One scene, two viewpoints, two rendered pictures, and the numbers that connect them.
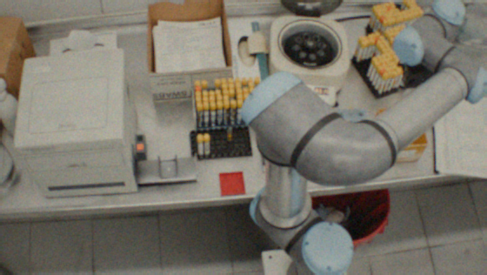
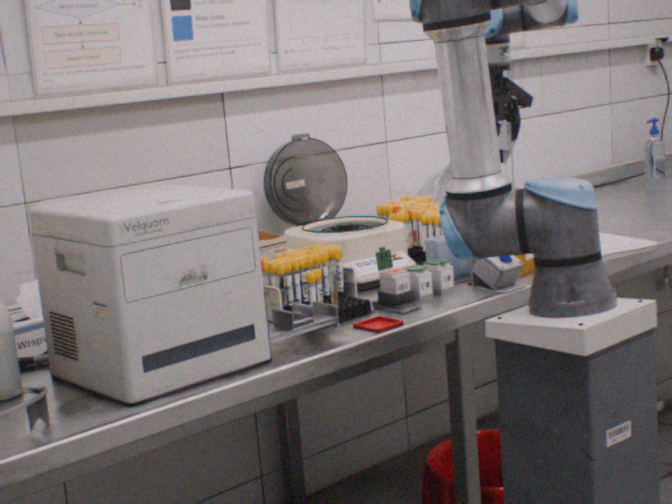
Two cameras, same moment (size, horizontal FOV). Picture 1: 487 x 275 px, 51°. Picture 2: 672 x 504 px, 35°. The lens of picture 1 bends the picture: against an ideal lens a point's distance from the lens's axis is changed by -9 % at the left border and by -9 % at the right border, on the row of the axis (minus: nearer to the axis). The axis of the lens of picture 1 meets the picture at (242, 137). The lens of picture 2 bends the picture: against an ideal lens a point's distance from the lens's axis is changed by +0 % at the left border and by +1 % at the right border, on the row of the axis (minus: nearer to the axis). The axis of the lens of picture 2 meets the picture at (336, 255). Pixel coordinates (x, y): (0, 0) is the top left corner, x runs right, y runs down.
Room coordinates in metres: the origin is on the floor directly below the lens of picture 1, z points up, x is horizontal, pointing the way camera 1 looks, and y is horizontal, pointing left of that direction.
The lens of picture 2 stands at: (-0.95, 1.04, 1.40)
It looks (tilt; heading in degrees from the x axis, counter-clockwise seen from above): 11 degrees down; 330
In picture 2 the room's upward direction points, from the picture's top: 5 degrees counter-clockwise
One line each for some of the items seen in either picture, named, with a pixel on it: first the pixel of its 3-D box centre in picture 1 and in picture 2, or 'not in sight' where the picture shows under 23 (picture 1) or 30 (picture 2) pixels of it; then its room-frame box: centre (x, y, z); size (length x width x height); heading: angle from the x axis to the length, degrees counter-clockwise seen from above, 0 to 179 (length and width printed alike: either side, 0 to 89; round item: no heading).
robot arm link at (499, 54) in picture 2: not in sight; (494, 55); (0.84, -0.43, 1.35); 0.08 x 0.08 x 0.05
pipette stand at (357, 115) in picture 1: (347, 124); (449, 258); (0.87, -0.30, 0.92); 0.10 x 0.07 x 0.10; 96
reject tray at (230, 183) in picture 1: (231, 183); (378, 324); (0.68, 0.02, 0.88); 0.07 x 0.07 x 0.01; 11
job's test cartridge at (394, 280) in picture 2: not in sight; (395, 285); (0.77, -0.08, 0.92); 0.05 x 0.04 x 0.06; 8
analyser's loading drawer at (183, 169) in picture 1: (160, 169); (283, 323); (0.68, 0.21, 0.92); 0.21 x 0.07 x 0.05; 101
